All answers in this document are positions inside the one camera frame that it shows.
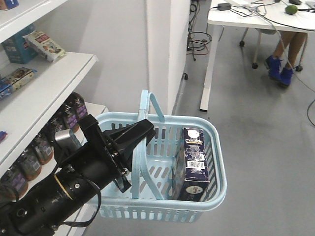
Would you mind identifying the seated person legs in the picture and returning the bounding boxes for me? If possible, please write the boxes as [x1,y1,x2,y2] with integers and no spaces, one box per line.
[264,30,308,87]

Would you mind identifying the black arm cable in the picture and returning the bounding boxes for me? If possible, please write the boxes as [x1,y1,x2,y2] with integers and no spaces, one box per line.
[0,169,102,228]

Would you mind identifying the white store shelving unit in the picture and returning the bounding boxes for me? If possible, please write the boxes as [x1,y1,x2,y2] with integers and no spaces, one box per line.
[0,0,109,236]

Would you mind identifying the light blue plastic basket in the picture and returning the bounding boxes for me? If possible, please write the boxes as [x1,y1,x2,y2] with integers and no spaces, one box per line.
[89,90,227,223]

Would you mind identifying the white office desk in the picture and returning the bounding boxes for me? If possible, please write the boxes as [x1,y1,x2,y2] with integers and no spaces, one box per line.
[200,0,315,111]

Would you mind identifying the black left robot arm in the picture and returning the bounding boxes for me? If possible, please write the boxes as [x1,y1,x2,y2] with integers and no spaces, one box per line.
[0,115,155,236]

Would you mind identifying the dark blue Chocofello cookie box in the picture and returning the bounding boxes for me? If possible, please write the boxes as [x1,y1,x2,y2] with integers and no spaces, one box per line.
[172,127,210,202]

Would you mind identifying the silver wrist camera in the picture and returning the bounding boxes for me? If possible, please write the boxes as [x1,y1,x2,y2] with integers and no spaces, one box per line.
[54,129,82,150]

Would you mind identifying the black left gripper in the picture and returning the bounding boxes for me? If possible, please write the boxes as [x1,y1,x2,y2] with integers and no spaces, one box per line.
[79,115,156,192]

